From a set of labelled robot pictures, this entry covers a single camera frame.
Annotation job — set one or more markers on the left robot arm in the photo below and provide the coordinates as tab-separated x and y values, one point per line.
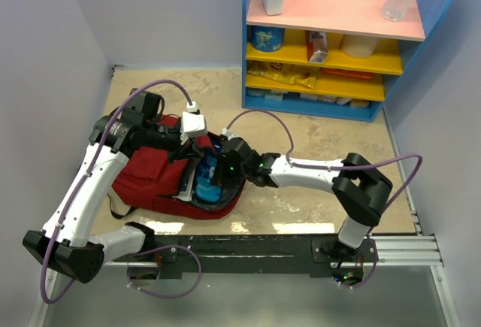
65	243

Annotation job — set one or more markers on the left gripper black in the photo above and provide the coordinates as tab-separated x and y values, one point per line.
189	149

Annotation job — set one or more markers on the blue comic paperback book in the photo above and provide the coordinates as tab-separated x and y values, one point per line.
186	181

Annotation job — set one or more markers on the aluminium rail frame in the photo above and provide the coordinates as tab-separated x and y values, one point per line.
66	246

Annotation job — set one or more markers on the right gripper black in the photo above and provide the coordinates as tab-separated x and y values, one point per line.
220	177

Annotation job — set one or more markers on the red flat box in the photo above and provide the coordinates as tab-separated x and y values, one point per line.
362	75

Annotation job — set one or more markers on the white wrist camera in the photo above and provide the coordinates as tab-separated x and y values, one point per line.
227	134
193	123

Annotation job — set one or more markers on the white paper roll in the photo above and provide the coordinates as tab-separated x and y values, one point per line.
358	46

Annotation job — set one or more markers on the red backpack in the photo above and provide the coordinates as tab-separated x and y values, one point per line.
150	182

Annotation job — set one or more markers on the blue snack can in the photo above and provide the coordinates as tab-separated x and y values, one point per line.
267	39

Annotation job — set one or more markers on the blue yellow pink shelf unit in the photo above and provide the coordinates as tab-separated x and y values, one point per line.
398	52

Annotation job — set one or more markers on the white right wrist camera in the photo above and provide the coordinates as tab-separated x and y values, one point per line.
227	134

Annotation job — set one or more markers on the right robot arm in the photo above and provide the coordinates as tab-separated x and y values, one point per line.
362	190

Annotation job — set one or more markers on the yellow chips bag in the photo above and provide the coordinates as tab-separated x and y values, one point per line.
290	74

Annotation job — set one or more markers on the blue pencil case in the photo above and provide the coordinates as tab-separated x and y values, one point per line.
204	190

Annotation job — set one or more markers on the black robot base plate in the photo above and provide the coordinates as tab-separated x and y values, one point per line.
315	255

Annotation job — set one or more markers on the orange silver snack packet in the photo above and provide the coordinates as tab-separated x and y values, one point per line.
317	46

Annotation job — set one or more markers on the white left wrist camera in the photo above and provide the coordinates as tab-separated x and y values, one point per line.
193	123

